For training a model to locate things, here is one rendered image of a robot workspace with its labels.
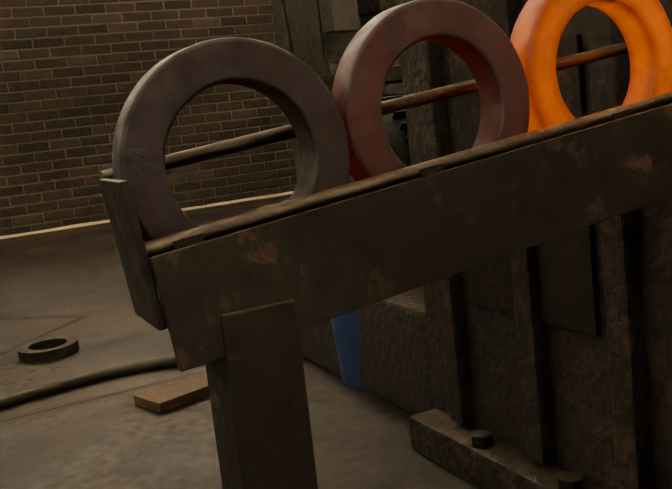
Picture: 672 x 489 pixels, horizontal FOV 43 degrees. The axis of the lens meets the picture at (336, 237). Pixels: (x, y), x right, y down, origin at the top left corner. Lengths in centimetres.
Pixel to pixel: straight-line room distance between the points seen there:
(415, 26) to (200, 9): 641
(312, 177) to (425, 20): 16
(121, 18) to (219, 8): 80
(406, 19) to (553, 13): 15
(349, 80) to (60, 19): 619
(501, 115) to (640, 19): 18
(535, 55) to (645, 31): 14
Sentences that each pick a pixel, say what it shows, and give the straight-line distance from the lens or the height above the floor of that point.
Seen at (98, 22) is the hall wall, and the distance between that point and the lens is 688.
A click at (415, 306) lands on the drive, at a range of 177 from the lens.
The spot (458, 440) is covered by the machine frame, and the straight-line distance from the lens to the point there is 156.
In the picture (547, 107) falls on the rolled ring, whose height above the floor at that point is 65.
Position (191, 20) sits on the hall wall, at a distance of 706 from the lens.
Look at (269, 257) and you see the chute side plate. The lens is 63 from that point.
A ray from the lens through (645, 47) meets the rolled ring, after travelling 88.
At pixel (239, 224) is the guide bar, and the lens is 62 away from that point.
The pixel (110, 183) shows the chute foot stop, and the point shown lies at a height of 63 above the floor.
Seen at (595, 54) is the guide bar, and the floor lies 69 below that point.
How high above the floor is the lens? 67
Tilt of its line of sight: 8 degrees down
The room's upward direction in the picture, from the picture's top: 6 degrees counter-clockwise
